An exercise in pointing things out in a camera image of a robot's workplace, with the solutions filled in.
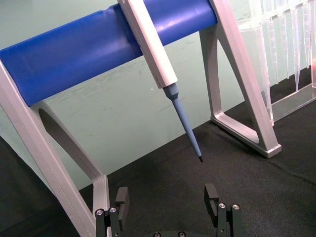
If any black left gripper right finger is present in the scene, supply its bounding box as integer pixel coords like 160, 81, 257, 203
203, 184, 242, 237

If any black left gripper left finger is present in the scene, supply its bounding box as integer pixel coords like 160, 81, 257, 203
95, 187, 129, 237

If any black table cloth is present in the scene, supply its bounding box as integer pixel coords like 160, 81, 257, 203
0, 66, 316, 237

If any clear plastic tip box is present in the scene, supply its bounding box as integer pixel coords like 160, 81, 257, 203
234, 0, 316, 126

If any clear pipette tip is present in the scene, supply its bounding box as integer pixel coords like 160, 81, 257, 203
269, 14, 281, 85
301, 2, 312, 69
291, 9, 302, 94
281, 11, 294, 80

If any silver stand with blue bar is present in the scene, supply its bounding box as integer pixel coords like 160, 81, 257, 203
0, 0, 282, 237

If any white pipette with blue shaft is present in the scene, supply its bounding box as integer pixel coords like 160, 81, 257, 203
117, 0, 204, 163

